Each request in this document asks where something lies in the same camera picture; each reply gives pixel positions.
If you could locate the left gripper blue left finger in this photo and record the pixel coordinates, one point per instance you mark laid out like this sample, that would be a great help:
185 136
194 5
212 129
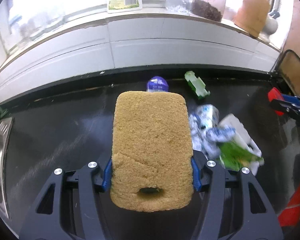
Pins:
107 175

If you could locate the yellow sponge block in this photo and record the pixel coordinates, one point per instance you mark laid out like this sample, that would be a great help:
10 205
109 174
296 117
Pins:
151 152

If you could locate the small green carton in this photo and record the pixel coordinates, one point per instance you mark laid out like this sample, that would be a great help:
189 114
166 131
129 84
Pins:
197 85

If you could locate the stone mortar and pestle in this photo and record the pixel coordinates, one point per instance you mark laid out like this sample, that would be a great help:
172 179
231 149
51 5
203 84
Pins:
270 27

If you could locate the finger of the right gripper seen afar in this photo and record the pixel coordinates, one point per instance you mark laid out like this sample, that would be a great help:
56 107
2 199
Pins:
292 109

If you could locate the white bottle brush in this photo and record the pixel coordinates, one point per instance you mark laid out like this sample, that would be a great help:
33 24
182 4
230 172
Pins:
242 138

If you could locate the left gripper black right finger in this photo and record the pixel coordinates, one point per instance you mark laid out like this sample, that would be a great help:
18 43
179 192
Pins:
196 176

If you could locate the green snack box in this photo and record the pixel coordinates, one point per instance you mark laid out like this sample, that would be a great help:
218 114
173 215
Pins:
234 157

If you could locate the blue white wrapper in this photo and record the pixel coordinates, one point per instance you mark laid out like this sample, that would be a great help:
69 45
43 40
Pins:
206 134

